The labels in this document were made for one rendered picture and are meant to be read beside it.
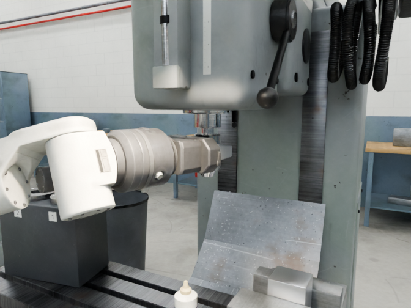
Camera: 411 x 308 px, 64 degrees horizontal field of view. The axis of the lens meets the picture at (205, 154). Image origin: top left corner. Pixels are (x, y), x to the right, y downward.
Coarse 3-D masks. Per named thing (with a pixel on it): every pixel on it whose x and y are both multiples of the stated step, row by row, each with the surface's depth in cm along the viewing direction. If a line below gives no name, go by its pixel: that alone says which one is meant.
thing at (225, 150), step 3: (219, 144) 55; (222, 147) 55; (225, 147) 56; (228, 147) 56; (231, 147) 57; (222, 150) 55; (225, 150) 56; (228, 150) 57; (231, 150) 57; (222, 153) 56; (225, 153) 56; (228, 153) 57; (231, 153) 57; (222, 156) 56; (225, 156) 56; (228, 156) 57
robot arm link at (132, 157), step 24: (48, 144) 39; (72, 144) 39; (96, 144) 40; (120, 144) 43; (144, 144) 44; (48, 168) 43; (72, 168) 38; (96, 168) 39; (120, 168) 42; (144, 168) 43; (72, 192) 38; (96, 192) 38; (120, 192) 45; (72, 216) 38
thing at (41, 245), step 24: (48, 192) 81; (0, 216) 79; (24, 216) 76; (48, 216) 74; (96, 216) 80; (24, 240) 78; (48, 240) 75; (72, 240) 73; (96, 240) 80; (24, 264) 79; (48, 264) 76; (72, 264) 74; (96, 264) 80
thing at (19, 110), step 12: (0, 72) 642; (12, 72) 661; (0, 84) 646; (12, 84) 663; (24, 84) 686; (0, 96) 650; (12, 96) 665; (24, 96) 688; (0, 108) 655; (12, 108) 666; (24, 108) 690; (0, 120) 662; (12, 120) 668; (24, 120) 691; (0, 132) 665
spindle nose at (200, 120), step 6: (198, 114) 55; (204, 114) 54; (210, 114) 54; (216, 114) 55; (198, 120) 55; (204, 120) 54; (210, 120) 54; (216, 120) 55; (198, 126) 55; (204, 126) 55; (210, 126) 55; (216, 126) 55
